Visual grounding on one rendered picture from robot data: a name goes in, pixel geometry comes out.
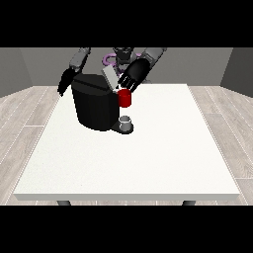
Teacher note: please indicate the pale grey machine lid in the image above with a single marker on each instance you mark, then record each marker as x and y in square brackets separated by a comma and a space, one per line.
[110, 75]

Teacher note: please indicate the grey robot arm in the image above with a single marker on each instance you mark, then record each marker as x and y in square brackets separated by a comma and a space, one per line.
[79, 59]
[153, 56]

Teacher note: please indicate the small grey cup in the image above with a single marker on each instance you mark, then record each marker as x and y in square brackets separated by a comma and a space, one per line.
[125, 123]

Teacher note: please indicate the grey robot trunk purple rings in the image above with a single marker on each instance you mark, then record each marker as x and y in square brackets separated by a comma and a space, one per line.
[121, 58]

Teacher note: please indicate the red pod holder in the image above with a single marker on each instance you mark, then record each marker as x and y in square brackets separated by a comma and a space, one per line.
[124, 98]

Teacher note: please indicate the black coffee machine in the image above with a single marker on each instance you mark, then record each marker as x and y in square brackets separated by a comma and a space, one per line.
[94, 102]

